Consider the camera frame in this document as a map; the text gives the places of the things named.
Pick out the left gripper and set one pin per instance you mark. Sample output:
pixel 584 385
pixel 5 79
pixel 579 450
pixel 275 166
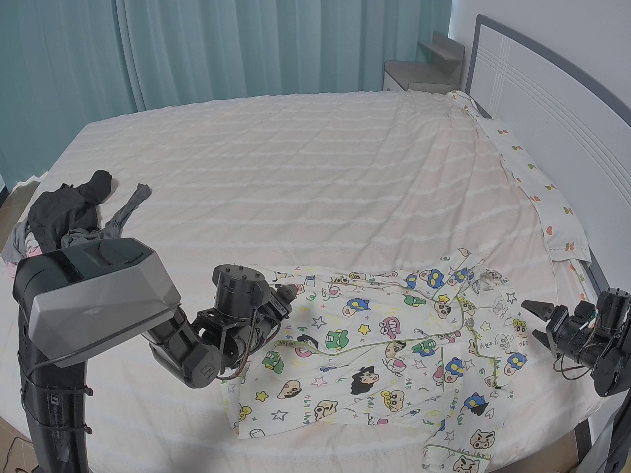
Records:
pixel 251 340

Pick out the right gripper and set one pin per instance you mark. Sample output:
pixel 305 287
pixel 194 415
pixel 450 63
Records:
pixel 574 345

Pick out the white printed pyjama top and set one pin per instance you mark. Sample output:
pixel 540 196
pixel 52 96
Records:
pixel 374 362

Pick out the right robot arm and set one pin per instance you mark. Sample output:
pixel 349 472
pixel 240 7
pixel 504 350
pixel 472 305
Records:
pixel 611 357

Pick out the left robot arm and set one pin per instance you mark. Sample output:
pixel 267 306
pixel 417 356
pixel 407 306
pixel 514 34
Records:
pixel 103 288

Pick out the pile of clothes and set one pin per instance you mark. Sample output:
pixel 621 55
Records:
pixel 59 210

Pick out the white printed pillow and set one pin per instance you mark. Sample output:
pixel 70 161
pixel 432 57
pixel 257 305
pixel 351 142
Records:
pixel 552 200

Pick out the bed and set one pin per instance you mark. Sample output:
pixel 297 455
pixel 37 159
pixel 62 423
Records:
pixel 296 165

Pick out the grey bedside table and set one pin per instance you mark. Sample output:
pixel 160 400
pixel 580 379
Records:
pixel 424 74

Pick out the blue-green curtain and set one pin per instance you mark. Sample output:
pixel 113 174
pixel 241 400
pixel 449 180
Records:
pixel 276 32
pixel 54 67

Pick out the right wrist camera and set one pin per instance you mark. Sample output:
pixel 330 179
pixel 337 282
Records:
pixel 581 316

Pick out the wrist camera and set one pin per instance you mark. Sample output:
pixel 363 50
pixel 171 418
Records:
pixel 278 306
pixel 581 316

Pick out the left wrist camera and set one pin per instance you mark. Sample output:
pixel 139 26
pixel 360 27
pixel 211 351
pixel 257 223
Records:
pixel 278 306

